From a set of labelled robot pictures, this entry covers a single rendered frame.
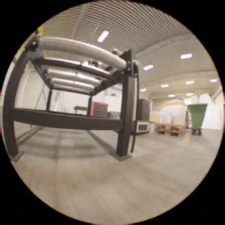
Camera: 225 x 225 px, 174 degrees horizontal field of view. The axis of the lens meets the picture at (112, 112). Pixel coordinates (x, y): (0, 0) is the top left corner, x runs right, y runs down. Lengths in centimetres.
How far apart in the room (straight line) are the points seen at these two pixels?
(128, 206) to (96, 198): 14
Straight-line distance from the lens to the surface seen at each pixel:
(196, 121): 260
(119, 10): 812
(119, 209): 38
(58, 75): 115
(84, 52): 63
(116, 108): 587
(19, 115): 56
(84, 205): 39
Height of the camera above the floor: 36
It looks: 3 degrees up
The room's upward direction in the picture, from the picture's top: 6 degrees clockwise
